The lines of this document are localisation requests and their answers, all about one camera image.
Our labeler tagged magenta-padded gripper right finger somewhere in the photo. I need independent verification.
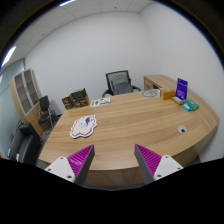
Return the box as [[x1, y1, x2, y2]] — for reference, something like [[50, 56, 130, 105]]
[[133, 143, 184, 185]]

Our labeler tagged purple sign card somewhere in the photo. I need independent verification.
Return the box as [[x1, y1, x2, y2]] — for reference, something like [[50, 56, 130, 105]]
[[174, 77, 189, 101]]

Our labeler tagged blue packet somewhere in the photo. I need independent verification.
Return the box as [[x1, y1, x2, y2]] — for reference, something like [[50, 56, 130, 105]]
[[181, 102, 192, 112]]

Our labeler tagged wooden side desk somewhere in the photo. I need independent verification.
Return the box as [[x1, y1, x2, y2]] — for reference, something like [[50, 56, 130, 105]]
[[143, 74, 179, 92]]

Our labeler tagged small brown cardboard box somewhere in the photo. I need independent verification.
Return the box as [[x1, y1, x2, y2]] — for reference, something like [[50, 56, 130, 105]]
[[61, 94, 75, 111]]

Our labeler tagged orange wooden box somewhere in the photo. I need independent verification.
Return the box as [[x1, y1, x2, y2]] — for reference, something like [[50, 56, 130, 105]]
[[159, 87, 177, 101]]

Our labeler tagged wooden shelf unit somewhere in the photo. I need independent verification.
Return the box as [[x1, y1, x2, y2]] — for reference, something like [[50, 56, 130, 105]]
[[9, 68, 44, 136]]

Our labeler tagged white green paper leaflet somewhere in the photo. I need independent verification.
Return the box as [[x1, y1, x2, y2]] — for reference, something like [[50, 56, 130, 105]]
[[89, 96, 112, 108]]

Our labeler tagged small black chair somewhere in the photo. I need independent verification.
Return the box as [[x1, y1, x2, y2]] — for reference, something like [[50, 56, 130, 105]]
[[37, 95, 58, 129]]

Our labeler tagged black armchair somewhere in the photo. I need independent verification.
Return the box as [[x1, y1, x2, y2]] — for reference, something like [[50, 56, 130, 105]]
[[6, 122, 43, 166]]

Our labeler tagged long ceiling light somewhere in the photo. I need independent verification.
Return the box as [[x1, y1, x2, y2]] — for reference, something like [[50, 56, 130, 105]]
[[59, 0, 77, 7], [0, 45, 18, 69]]

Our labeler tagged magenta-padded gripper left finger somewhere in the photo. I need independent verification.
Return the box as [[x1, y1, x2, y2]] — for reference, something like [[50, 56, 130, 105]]
[[44, 144, 96, 187]]

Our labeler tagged round silver cable grommet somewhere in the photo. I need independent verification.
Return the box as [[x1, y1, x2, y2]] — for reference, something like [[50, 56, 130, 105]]
[[177, 124, 188, 134]]

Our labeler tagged black mesh office chair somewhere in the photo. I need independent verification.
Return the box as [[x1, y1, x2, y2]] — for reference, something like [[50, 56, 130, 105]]
[[101, 69, 142, 98]]

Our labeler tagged dark box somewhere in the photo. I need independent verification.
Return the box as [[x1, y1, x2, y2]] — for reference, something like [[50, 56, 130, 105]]
[[69, 87, 88, 100]]

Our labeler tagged green packet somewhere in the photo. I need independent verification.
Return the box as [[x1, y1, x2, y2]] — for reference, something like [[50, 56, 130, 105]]
[[183, 98, 200, 111]]

